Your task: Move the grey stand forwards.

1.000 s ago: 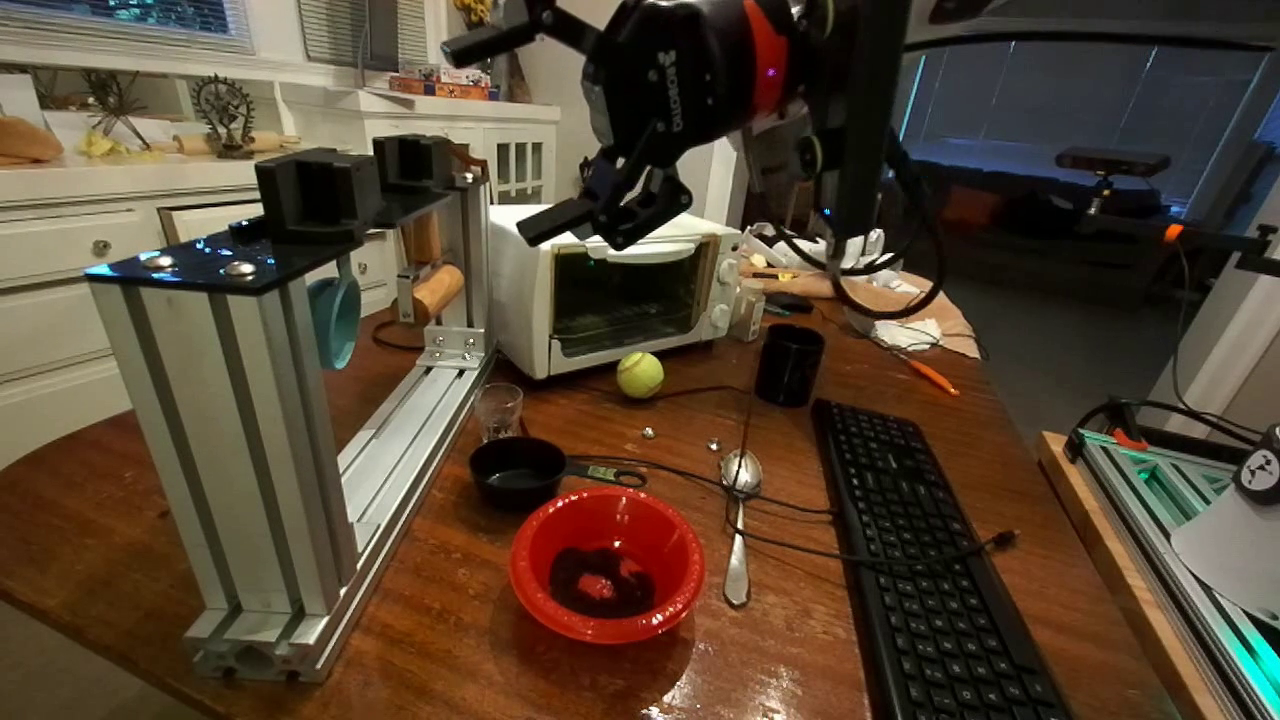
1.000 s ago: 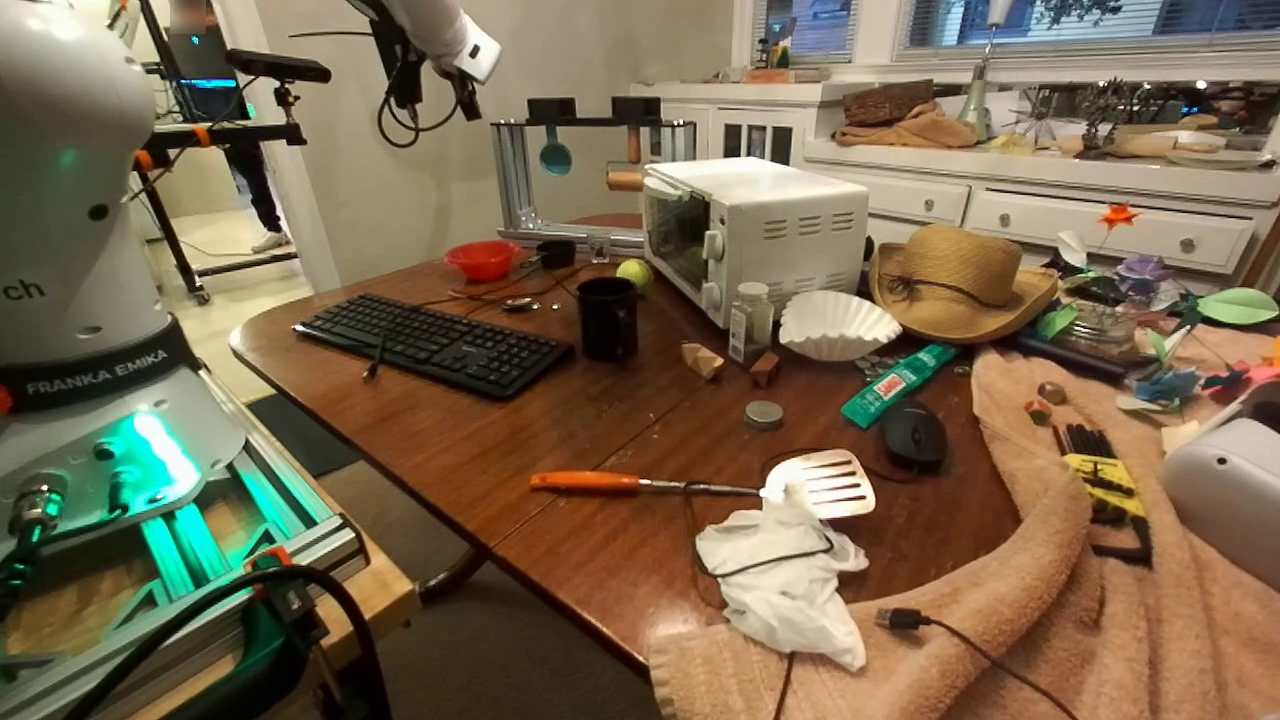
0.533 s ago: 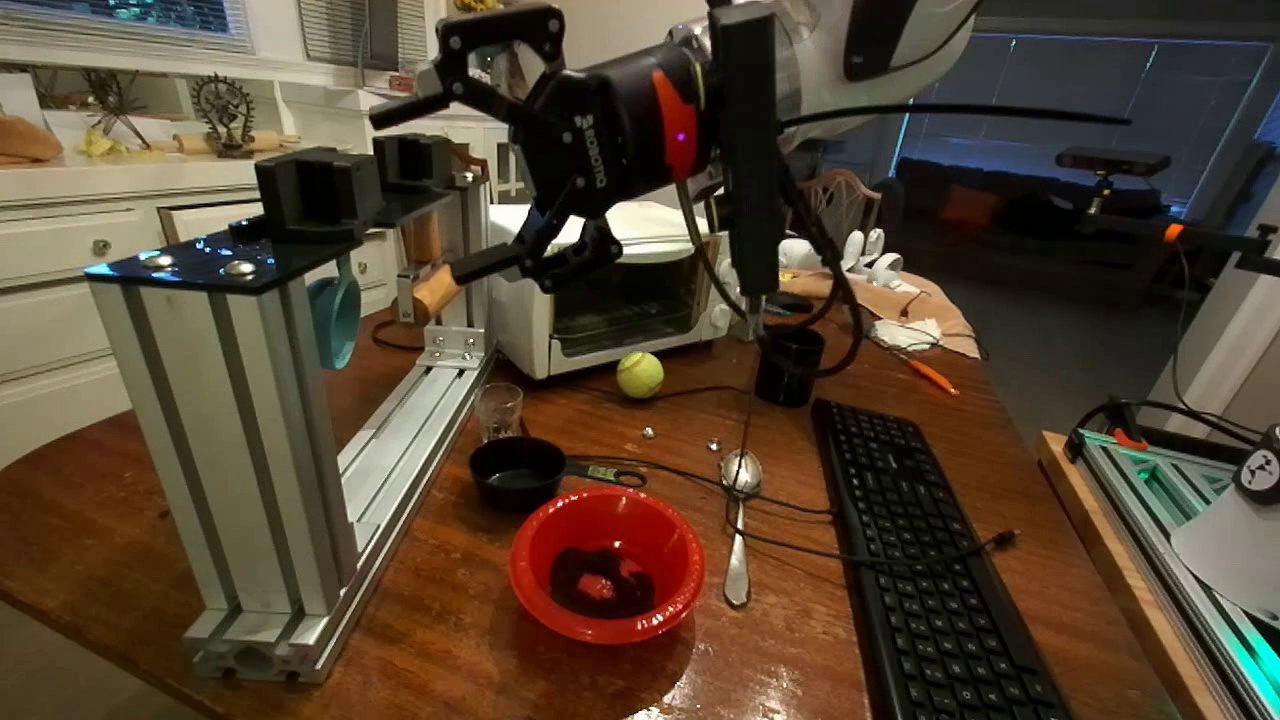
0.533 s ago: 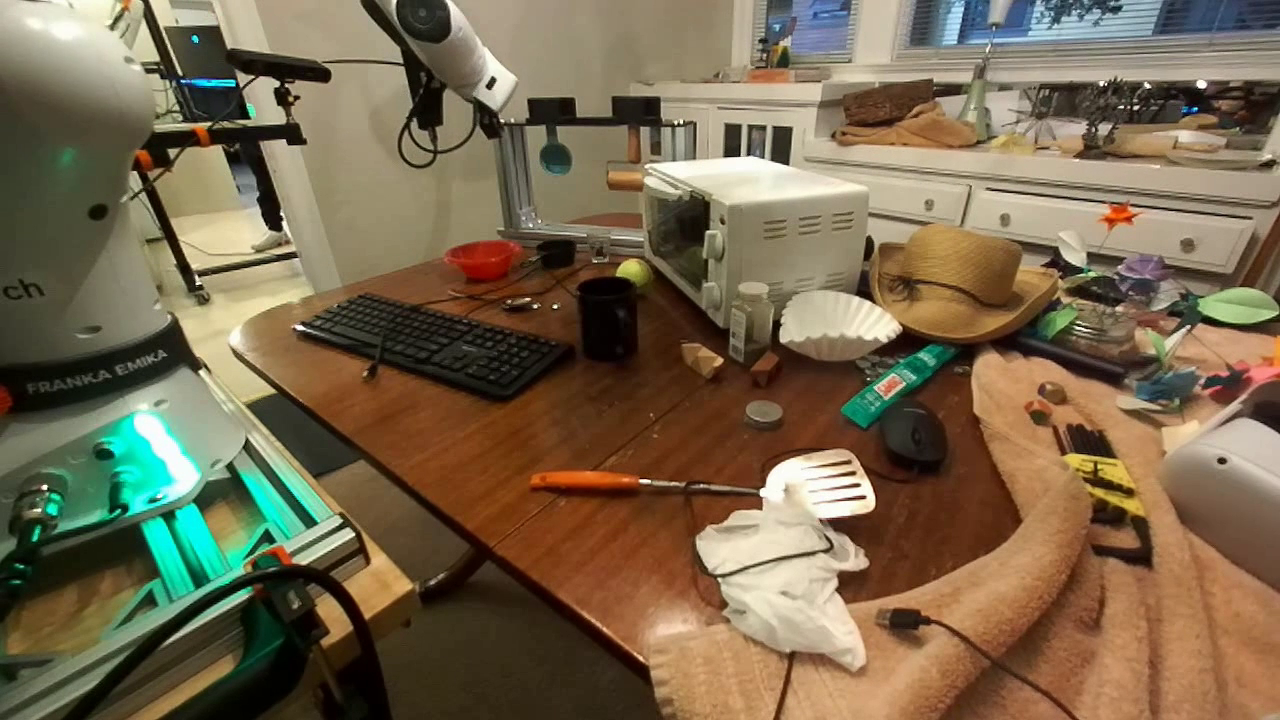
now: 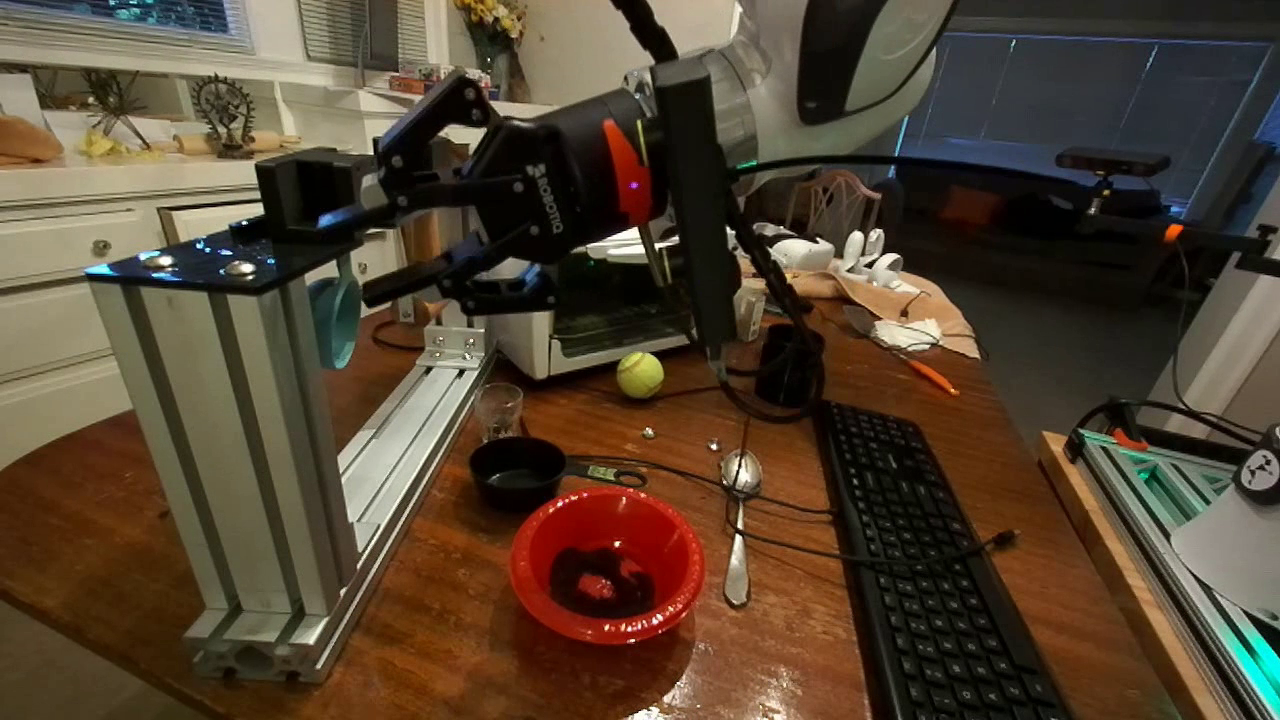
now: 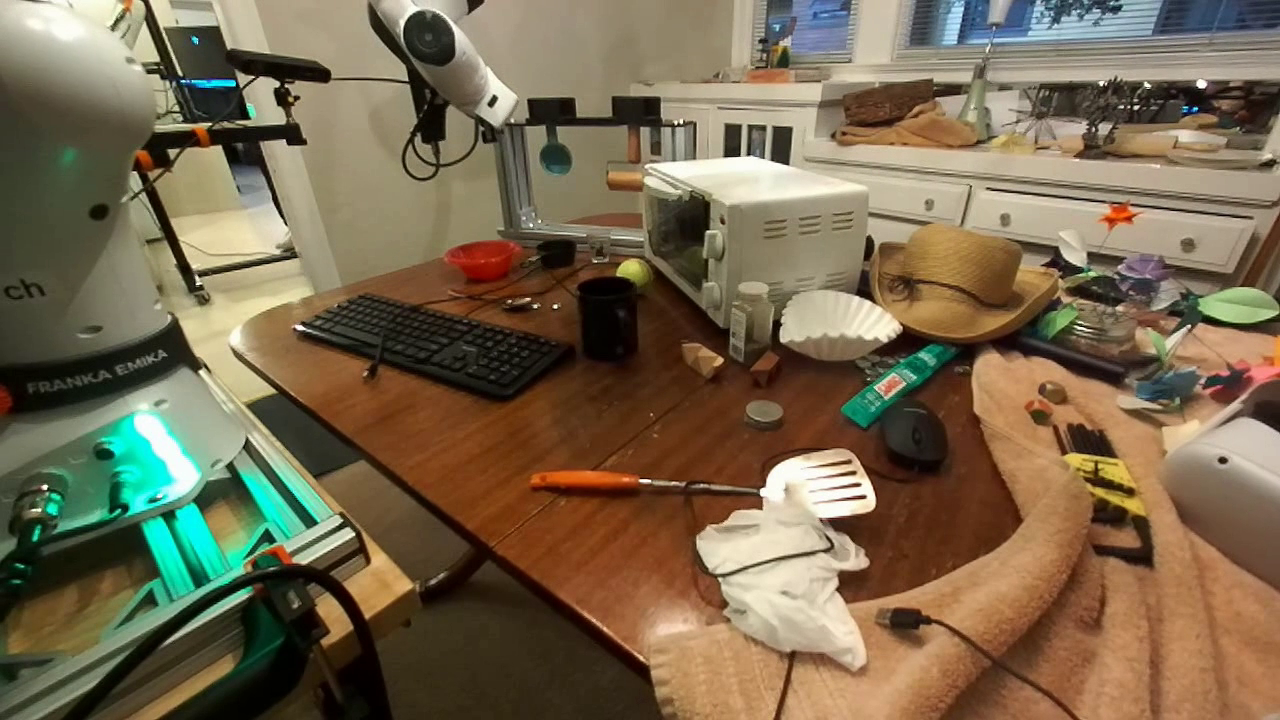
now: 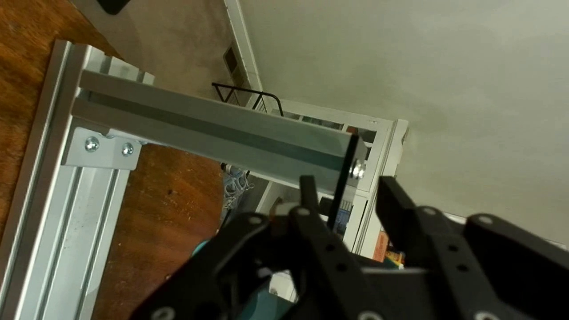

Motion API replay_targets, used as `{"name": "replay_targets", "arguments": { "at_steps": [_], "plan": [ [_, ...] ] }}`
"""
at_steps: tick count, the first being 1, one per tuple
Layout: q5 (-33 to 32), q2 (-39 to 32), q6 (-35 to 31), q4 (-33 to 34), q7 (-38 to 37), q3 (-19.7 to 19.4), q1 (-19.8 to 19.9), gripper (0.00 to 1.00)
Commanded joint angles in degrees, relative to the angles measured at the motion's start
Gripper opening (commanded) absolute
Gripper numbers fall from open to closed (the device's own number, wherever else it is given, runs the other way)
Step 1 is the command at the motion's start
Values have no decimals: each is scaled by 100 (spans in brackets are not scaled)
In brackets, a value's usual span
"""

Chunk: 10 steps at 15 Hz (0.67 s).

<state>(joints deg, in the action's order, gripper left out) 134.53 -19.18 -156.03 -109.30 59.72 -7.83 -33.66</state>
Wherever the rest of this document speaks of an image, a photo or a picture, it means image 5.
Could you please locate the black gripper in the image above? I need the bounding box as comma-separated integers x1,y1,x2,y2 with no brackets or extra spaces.
348,67,672,322

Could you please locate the grey aluminium stand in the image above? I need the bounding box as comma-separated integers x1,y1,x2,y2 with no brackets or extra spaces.
82,145,493,694

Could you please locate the teal measuring cup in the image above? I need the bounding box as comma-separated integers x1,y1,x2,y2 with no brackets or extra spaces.
304,257,366,377

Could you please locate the vase with yellow flowers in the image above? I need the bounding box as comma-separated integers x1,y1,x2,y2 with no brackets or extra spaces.
450,0,533,99

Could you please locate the white toaster oven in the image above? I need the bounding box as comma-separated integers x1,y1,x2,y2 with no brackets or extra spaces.
484,222,751,386

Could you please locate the small clear glass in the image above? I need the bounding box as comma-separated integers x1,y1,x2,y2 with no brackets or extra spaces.
472,377,527,443

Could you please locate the dark round ornament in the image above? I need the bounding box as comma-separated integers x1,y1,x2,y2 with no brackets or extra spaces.
188,67,259,162

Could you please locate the yellow-green tennis ball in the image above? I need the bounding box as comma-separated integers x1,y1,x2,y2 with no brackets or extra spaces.
611,347,672,404

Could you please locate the small black bowl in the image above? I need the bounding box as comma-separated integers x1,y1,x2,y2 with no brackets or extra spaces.
464,432,571,517

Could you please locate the black mug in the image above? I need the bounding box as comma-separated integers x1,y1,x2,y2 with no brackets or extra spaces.
751,322,829,417

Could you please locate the red plastic bowl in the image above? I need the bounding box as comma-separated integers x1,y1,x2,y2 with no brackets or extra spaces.
505,483,710,651

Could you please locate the white drawer cabinet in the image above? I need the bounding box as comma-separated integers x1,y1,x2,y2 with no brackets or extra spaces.
0,156,406,474

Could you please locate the silver metal spoon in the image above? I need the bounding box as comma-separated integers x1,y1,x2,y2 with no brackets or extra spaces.
710,443,769,612

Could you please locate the crumpled white cloth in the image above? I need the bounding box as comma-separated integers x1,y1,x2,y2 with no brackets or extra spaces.
869,309,949,360

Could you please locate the peach terry towel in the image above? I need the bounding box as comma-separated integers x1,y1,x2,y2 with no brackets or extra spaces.
783,261,988,363

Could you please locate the black computer keyboard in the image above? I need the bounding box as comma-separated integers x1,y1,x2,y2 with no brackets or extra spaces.
809,397,1079,720

